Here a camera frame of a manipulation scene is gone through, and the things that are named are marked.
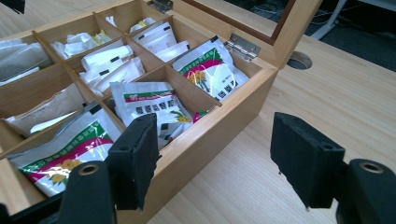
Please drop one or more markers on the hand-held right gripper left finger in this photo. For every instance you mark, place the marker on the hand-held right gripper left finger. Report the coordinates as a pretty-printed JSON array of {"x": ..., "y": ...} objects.
[{"x": 135, "y": 161}]

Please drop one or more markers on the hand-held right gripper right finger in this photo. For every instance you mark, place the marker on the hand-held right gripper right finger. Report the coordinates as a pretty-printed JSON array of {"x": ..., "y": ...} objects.
[{"x": 305, "y": 161}]

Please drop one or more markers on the white metal stand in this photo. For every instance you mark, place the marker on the white metal stand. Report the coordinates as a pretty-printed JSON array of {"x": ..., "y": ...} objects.
[{"x": 331, "y": 20}]

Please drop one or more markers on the crumpled white yellow tea bags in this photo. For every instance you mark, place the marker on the crumpled white yellow tea bags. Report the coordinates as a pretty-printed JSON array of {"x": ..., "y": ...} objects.
[
  {"x": 140, "y": 25},
  {"x": 77, "y": 43}
]

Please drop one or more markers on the white sachets with black marks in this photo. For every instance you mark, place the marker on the white sachets with black marks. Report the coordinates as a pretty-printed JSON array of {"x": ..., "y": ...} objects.
[{"x": 112, "y": 67}]

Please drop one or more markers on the beige paper sachet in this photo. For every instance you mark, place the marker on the beige paper sachet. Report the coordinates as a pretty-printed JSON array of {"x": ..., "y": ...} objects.
[{"x": 49, "y": 112}]

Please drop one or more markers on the grey translucent sachets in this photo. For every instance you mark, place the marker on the grey translucent sachets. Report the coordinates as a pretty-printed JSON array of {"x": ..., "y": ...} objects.
[{"x": 21, "y": 60}]

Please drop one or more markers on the wooden compartment box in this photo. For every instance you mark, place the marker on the wooden compartment box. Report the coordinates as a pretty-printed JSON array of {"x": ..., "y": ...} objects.
[{"x": 202, "y": 140}]

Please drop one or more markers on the green red printed white packet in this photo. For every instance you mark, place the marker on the green red printed white packet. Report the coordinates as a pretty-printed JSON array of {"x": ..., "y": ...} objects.
[
  {"x": 146, "y": 101},
  {"x": 214, "y": 71},
  {"x": 71, "y": 149}
]

